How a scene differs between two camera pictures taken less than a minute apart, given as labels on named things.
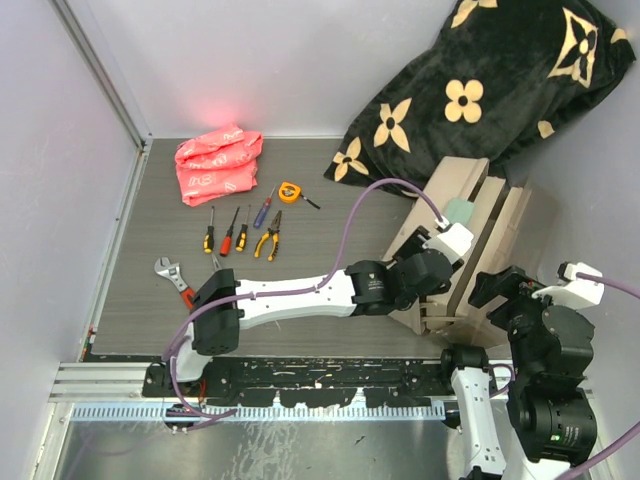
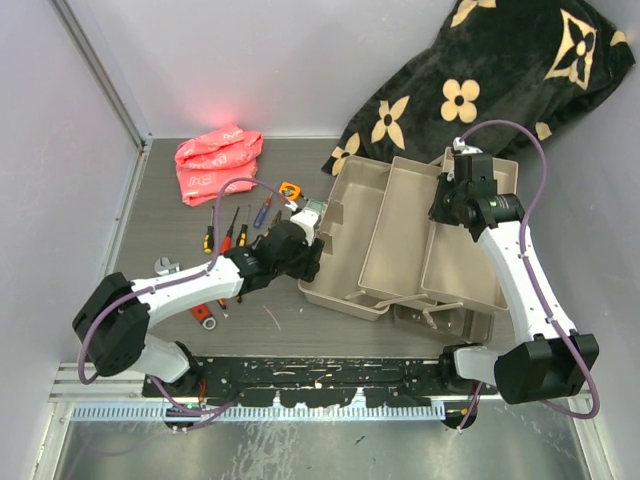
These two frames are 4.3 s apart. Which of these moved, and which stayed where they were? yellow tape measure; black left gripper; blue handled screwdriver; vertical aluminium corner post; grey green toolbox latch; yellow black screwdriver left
Moved: black left gripper; grey green toolbox latch
Stayed: yellow tape measure; vertical aluminium corner post; yellow black screwdriver left; blue handled screwdriver
